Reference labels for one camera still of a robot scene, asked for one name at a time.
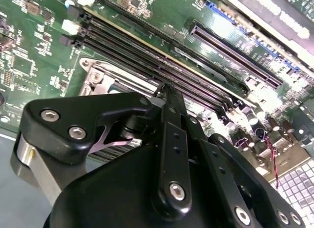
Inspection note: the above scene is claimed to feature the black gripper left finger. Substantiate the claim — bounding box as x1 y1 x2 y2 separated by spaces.
11 83 193 214

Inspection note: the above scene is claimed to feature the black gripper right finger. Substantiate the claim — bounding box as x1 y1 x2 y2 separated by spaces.
181 115 309 228

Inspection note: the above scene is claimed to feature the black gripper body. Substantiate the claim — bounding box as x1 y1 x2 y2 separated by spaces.
43 143 234 228

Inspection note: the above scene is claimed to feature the metal socket cover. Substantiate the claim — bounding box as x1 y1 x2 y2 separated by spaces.
84 66 160 99

